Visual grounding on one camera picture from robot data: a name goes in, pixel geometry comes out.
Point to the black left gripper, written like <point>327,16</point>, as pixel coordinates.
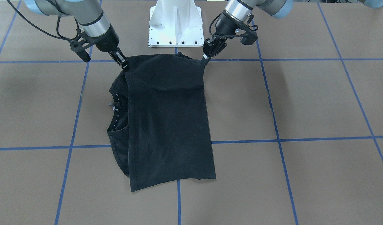
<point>224,25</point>

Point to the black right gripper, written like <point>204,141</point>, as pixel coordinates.
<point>108,40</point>

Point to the black printed t-shirt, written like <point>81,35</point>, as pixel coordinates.
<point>160,129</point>

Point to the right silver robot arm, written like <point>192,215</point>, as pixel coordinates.
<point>95,28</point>

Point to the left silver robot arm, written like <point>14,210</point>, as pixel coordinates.
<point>242,9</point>

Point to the brown paper table cover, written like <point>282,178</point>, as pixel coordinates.
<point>304,125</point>

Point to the blue tape grid lines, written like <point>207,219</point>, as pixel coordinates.
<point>277,140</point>

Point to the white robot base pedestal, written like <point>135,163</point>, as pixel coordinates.
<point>175,23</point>

